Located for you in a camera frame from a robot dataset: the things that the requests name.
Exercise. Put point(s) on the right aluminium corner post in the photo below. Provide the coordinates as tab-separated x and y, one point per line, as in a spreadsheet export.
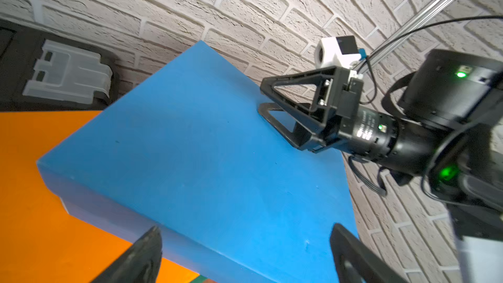
424	16

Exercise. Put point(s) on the green shoebox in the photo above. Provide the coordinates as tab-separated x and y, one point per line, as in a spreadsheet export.
202	279

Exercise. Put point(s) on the orange shoebox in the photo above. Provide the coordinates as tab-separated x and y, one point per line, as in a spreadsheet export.
40	241

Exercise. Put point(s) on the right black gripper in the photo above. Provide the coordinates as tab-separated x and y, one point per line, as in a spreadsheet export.
354	129

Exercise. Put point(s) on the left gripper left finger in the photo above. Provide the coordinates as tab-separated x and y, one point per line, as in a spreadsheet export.
140	263

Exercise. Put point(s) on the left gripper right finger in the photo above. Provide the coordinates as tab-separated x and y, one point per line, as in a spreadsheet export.
355	262

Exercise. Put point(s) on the blue shoebox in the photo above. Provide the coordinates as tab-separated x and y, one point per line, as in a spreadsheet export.
187	151

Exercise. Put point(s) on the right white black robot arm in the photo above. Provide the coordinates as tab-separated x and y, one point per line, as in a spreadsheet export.
439	131

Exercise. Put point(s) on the black plastic toolbox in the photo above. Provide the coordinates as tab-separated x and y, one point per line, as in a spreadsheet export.
41	71

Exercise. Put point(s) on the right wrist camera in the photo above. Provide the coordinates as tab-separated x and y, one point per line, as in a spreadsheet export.
339	51

